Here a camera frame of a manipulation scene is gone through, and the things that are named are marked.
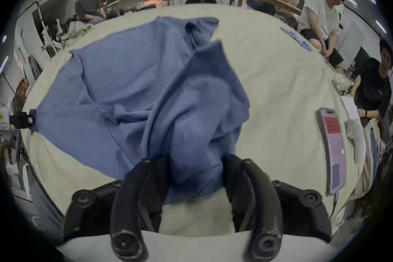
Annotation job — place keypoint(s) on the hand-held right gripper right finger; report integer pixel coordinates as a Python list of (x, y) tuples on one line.
[(264, 208)]

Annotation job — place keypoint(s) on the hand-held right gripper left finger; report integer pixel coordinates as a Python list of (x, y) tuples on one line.
[(122, 208)]

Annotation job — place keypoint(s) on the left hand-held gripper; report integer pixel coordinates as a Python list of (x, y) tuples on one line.
[(5, 119)]

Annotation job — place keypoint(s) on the blue shirt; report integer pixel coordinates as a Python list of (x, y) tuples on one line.
[(138, 85)]

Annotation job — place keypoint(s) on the phone with pink case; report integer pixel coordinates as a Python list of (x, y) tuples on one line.
[(334, 150)]

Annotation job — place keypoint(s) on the pale grey cloth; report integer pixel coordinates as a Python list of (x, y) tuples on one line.
[(356, 144)]

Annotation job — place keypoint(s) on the bed with beige sheet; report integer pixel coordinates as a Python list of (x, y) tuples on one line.
[(282, 85)]

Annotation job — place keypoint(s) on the white paper sheet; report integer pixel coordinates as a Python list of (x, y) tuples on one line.
[(350, 107)]

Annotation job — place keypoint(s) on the crumpled white cloth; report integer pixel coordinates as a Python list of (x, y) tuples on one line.
[(342, 82)]

